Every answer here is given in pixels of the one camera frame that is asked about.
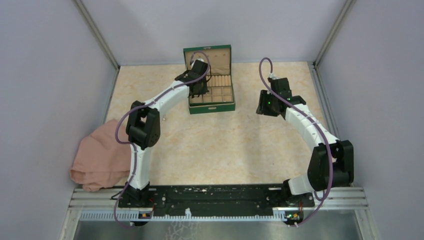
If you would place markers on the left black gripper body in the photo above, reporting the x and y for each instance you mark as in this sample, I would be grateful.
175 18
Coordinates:
203 88

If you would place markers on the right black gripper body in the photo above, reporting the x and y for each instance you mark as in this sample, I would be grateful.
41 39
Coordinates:
267 105

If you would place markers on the green jewelry tray insert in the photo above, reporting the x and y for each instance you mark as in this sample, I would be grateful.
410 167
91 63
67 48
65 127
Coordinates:
220 91

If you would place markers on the green jewelry box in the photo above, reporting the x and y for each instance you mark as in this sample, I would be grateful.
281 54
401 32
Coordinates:
220 58

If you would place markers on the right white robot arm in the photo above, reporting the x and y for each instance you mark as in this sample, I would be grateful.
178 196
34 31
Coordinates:
332 160

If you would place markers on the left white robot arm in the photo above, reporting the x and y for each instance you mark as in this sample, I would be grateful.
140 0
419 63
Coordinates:
144 123

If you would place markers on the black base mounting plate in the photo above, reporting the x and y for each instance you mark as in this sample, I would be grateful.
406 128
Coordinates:
231 200

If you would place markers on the pink cloth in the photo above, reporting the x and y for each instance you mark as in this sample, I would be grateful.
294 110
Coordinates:
100 161

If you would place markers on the aluminium frame rail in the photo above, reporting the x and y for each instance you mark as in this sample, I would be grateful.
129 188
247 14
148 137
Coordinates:
339 199

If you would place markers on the white cable duct strip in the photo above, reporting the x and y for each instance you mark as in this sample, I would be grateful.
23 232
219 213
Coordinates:
124 216

